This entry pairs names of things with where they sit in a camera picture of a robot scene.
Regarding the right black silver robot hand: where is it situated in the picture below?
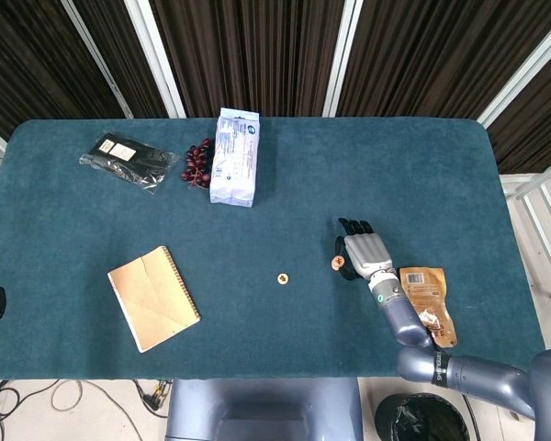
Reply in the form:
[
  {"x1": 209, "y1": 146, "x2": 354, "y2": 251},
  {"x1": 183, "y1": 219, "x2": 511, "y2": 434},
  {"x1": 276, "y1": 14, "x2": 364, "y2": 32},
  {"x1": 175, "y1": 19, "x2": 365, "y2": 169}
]
[{"x1": 333, "y1": 218, "x2": 395, "y2": 282}]

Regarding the brown spout pouch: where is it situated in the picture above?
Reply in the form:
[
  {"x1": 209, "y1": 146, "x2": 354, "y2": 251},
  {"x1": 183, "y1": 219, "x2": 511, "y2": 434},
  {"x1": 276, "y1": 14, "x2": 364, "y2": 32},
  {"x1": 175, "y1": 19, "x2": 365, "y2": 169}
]
[{"x1": 399, "y1": 266, "x2": 458, "y2": 348}]

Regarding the teal table cloth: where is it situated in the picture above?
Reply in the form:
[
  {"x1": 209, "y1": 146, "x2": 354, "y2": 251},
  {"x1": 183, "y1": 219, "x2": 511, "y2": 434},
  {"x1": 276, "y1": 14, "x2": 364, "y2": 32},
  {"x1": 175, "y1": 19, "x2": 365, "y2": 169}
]
[{"x1": 0, "y1": 118, "x2": 547, "y2": 381}]

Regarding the tan spiral notebook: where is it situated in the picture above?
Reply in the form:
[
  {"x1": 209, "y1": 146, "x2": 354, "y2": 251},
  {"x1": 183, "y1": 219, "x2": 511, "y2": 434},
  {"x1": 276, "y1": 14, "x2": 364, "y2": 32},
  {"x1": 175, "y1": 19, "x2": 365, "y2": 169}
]
[{"x1": 107, "y1": 245, "x2": 202, "y2": 354}]

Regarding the white metal rack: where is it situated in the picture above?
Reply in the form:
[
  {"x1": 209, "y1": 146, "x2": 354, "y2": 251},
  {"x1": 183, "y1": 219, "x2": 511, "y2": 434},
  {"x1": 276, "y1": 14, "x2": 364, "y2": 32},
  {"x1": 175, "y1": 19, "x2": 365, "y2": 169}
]
[{"x1": 500, "y1": 153, "x2": 551, "y2": 300}]

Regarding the white tissue pack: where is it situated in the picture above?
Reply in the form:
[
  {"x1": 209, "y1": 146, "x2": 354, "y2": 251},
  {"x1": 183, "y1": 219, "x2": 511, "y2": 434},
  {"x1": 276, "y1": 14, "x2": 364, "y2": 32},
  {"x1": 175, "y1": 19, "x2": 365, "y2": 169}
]
[{"x1": 209, "y1": 107, "x2": 262, "y2": 209}]

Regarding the black trash bin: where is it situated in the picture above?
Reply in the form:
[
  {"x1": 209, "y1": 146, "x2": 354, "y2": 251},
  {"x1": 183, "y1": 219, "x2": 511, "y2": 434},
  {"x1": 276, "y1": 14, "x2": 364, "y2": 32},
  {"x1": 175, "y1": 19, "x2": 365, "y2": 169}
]
[{"x1": 375, "y1": 393, "x2": 470, "y2": 441}]

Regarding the blue-grey robot torso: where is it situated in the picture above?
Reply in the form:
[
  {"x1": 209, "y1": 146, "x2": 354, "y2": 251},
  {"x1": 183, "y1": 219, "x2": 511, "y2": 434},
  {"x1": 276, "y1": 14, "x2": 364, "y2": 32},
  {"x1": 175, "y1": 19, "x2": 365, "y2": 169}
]
[{"x1": 164, "y1": 377, "x2": 364, "y2": 441}]

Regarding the black item in plastic bag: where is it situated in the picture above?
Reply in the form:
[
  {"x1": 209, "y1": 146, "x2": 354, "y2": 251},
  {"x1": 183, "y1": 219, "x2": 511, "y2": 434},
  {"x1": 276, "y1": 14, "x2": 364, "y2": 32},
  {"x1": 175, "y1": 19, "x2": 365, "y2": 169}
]
[{"x1": 78, "y1": 132, "x2": 181, "y2": 196}]

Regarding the dark red grape bunch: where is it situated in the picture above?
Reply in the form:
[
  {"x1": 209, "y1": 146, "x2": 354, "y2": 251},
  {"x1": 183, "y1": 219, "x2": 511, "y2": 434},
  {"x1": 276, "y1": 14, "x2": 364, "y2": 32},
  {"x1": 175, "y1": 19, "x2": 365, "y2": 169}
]
[{"x1": 181, "y1": 138, "x2": 214, "y2": 189}]

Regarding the dark brown pleated curtain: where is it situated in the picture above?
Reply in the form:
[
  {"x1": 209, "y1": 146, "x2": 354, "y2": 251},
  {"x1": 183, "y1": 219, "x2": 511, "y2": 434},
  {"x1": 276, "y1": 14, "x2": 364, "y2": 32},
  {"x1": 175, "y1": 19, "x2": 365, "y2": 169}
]
[{"x1": 0, "y1": 0, "x2": 551, "y2": 203}]

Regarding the grey floor cable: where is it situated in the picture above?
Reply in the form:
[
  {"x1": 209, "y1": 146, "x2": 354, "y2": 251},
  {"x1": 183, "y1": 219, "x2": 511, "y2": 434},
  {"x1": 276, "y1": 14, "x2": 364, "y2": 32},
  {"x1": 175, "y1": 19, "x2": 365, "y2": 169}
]
[{"x1": 50, "y1": 379, "x2": 143, "y2": 441}]

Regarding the black power plug cable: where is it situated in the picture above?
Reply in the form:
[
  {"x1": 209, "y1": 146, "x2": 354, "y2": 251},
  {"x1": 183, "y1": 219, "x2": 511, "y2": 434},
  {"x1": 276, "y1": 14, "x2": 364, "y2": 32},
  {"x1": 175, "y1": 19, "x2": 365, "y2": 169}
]
[{"x1": 134, "y1": 378, "x2": 174, "y2": 419}]

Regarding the white partition post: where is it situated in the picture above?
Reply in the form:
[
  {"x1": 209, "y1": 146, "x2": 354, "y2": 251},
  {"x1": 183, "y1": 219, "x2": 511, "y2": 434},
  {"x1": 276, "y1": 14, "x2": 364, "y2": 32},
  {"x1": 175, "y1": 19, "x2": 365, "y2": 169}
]
[
  {"x1": 123, "y1": 0, "x2": 187, "y2": 119},
  {"x1": 477, "y1": 20, "x2": 551, "y2": 130},
  {"x1": 59, "y1": 0, "x2": 134, "y2": 119},
  {"x1": 321, "y1": 0, "x2": 364, "y2": 117}
]

